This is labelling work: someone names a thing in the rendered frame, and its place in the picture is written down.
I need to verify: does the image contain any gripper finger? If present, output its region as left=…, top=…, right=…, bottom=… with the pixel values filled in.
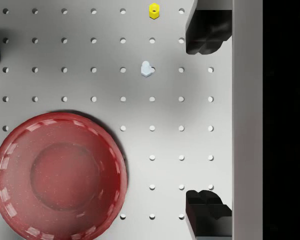
left=185, top=189, right=233, bottom=237
left=185, top=9, right=233, bottom=55

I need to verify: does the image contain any yellow hex nut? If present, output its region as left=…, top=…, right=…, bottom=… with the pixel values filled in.
left=148, top=2, right=161, bottom=20

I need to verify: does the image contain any small white bolt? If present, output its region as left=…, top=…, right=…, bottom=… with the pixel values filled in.
left=140, top=60, right=156, bottom=78

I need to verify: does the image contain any red plate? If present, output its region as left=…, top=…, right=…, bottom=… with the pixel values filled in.
left=0, top=111, right=129, bottom=240

